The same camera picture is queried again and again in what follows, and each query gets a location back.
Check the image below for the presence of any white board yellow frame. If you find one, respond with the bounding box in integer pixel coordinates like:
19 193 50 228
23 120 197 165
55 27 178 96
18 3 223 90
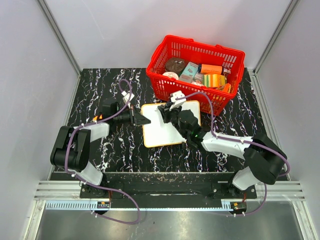
141 103 187 148

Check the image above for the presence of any pink white round item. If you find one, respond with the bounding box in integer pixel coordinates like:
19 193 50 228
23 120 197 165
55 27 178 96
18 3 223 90
162 71 179 80

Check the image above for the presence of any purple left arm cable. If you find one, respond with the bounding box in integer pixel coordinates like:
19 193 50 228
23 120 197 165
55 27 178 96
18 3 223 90
64 79 133 187

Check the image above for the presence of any orange bottle blue cap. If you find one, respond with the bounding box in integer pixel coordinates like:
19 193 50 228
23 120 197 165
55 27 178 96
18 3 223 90
198 64 223 75

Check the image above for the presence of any red plastic shopping basket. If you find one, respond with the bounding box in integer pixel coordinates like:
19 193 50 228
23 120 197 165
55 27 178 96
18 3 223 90
146 35 246 116

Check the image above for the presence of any striped sponge pack in basket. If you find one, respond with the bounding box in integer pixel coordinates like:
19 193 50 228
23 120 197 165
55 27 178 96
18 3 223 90
203 74 227 88

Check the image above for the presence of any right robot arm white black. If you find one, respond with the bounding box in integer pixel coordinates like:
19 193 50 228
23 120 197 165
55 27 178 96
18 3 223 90
157 103 287 198

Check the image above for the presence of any brown round chocolate item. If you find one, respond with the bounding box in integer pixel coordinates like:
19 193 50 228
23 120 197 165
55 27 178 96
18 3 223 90
164 57 186 75

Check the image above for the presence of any orange green sponge pack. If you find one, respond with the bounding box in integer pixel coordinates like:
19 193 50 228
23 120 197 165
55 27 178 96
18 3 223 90
92 113 103 122

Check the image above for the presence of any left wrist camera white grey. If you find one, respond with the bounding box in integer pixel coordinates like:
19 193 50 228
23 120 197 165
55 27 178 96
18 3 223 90
121 91 135 104

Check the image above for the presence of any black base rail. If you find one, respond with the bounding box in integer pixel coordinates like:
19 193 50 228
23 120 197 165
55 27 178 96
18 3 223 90
80 172 257 209

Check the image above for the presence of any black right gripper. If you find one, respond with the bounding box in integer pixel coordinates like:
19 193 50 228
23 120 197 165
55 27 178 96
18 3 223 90
158 102 188 139

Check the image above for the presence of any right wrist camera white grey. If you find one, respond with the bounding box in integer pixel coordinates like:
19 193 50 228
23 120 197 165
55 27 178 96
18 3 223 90
169 90 186 111

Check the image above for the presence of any wrist camera white grey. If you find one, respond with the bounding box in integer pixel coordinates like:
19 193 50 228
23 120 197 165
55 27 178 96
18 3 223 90
169 90 186 111
121 91 135 104

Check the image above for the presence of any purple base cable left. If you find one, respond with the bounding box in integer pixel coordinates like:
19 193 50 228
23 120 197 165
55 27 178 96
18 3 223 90
91 186 141 225

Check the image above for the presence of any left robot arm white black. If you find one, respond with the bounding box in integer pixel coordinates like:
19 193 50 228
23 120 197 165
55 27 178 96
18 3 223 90
50 99 151 198

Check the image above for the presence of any teal white small box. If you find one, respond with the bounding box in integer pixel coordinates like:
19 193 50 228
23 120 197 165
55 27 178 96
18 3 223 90
178 61 199 83

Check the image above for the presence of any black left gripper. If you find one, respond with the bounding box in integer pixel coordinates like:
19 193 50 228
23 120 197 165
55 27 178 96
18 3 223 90
113 105 151 128

